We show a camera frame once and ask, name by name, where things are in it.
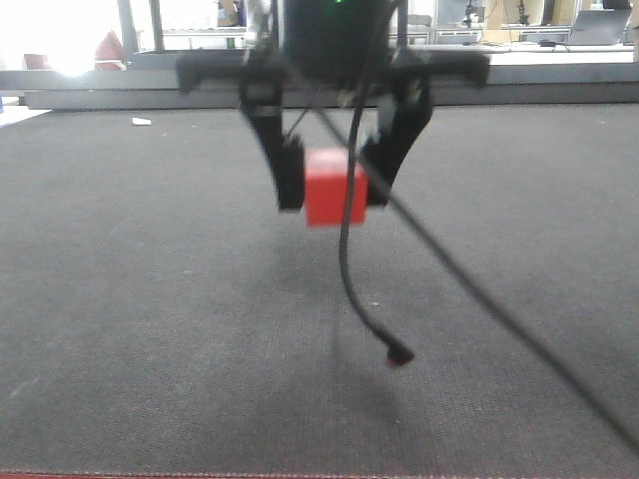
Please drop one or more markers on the red magnetic cube block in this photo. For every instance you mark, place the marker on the red magnetic cube block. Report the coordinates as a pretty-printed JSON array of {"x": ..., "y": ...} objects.
[{"x": 325, "y": 186}]

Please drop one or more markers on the open laptop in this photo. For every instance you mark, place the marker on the open laptop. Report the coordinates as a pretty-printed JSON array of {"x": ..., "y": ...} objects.
[{"x": 598, "y": 27}]

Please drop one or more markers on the dark grey table rail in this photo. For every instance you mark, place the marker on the dark grey table rail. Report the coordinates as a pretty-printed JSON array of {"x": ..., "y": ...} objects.
[{"x": 521, "y": 74}]

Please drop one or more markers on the dark grey table mat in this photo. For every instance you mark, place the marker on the dark grey table mat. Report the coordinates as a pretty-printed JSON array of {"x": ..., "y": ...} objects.
[{"x": 158, "y": 315}]

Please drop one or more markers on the black metal frame cart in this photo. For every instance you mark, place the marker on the black metal frame cart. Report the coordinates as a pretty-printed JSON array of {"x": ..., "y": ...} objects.
[{"x": 155, "y": 33}]

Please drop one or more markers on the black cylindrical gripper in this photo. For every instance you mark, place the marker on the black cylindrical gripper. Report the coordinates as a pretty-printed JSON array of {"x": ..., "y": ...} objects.
[{"x": 336, "y": 45}]

